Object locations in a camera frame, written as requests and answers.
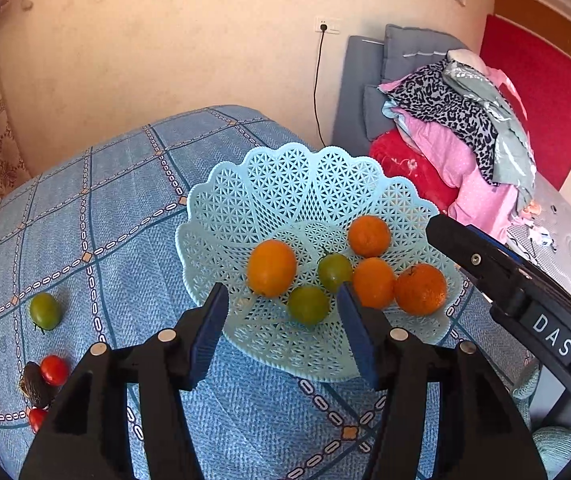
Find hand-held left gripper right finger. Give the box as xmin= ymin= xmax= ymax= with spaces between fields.
xmin=336 ymin=281 xmax=549 ymax=480

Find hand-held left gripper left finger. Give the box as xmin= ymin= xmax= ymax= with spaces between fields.
xmin=18 ymin=282 xmax=230 ymax=480

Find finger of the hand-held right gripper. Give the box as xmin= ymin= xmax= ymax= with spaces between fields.
xmin=425 ymin=214 xmax=532 ymax=312
xmin=465 ymin=224 xmax=526 ymax=263

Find small orange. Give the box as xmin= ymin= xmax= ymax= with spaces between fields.
xmin=352 ymin=257 xmax=397 ymax=310
xmin=348 ymin=215 xmax=392 ymax=258

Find large rough orange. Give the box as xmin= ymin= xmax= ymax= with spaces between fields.
xmin=394 ymin=263 xmax=449 ymax=316

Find green tomato with stem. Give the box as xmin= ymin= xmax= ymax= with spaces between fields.
xmin=317 ymin=247 xmax=354 ymax=293
xmin=29 ymin=292 xmax=62 ymax=335

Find smooth light orange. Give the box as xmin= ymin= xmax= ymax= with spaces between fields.
xmin=246 ymin=239 xmax=298 ymax=298

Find red cherry tomato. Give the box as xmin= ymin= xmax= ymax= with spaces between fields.
xmin=28 ymin=407 xmax=49 ymax=434
xmin=40 ymin=355 xmax=70 ymax=387

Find light blue plastic basket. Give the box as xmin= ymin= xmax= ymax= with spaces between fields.
xmin=175 ymin=142 xmax=465 ymax=383

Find dark brown wrinkled fruit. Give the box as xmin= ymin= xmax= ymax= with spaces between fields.
xmin=18 ymin=361 xmax=56 ymax=408

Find pink clothes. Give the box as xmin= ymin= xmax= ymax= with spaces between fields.
xmin=395 ymin=67 xmax=529 ymax=246

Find grey green cloth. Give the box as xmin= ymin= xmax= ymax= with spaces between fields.
xmin=440 ymin=60 xmax=536 ymax=203

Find teal knitted cloth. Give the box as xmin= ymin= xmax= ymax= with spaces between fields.
xmin=513 ymin=360 xmax=571 ymax=480

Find red fleece blanket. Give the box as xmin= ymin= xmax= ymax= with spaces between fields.
xmin=368 ymin=129 xmax=461 ymax=216

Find blue patterned tablecloth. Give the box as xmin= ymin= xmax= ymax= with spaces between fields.
xmin=0 ymin=105 xmax=541 ymax=480

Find leopard print cloth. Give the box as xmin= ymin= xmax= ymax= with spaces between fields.
xmin=388 ymin=66 xmax=500 ymax=186

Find small grey pillow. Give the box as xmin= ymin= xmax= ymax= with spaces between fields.
xmin=363 ymin=84 xmax=399 ymax=143

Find grey padded headboard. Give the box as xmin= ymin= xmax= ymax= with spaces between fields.
xmin=333 ymin=35 xmax=389 ymax=148

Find large grey pillow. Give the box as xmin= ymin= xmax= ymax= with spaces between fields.
xmin=383 ymin=23 xmax=469 ymax=83

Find red wall panel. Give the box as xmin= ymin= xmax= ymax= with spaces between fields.
xmin=479 ymin=14 xmax=571 ymax=191

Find black power cable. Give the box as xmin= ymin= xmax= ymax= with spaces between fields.
xmin=312 ymin=26 xmax=327 ymax=147

